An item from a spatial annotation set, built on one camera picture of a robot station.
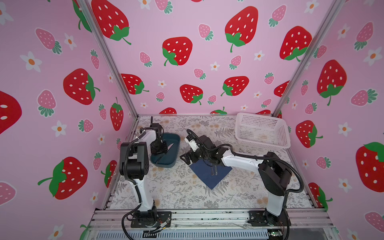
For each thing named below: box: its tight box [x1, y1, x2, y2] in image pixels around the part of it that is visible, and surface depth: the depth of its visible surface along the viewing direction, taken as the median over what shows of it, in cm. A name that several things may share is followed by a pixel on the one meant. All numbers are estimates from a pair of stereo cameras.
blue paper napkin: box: [189, 159, 233, 190], surface depth 90 cm
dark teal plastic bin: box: [150, 133, 181, 168], surface depth 99 cm
